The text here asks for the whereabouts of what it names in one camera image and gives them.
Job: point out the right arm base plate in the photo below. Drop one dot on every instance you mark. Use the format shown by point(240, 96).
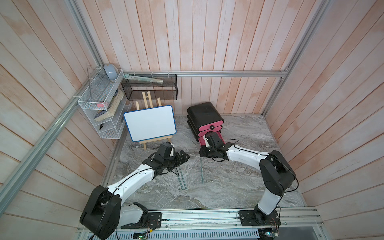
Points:
point(258, 218)

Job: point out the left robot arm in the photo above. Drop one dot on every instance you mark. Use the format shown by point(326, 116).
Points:
point(104, 212)

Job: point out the white wire wall shelf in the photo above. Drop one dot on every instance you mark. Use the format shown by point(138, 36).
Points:
point(101, 90)

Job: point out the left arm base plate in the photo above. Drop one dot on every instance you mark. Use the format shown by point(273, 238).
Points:
point(147, 221)

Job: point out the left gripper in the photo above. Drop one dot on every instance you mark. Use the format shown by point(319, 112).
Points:
point(178, 160)

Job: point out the white board blue frame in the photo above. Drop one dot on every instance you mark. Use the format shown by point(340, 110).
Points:
point(148, 124)

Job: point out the book on shelf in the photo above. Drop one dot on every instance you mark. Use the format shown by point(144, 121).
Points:
point(109, 113)

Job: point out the green white ruler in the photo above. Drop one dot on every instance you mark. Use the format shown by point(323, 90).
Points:
point(142, 79)

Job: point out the aluminium mounting rail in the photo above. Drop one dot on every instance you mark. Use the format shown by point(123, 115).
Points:
point(297, 223)

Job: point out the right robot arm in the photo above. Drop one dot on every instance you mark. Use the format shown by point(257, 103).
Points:
point(277, 174)

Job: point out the black mesh wall basket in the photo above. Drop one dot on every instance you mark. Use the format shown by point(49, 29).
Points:
point(167, 91)

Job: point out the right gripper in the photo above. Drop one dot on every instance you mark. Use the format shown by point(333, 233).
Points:
point(202, 151)

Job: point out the pink bottom drawer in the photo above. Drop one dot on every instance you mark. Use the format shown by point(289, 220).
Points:
point(203, 139)

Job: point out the black drawer cabinet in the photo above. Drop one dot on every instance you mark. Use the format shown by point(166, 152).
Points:
point(201, 114)

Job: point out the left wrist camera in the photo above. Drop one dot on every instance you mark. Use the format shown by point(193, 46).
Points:
point(165, 148)

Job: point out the grey round speaker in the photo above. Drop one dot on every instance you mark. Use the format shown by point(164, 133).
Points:
point(111, 72)

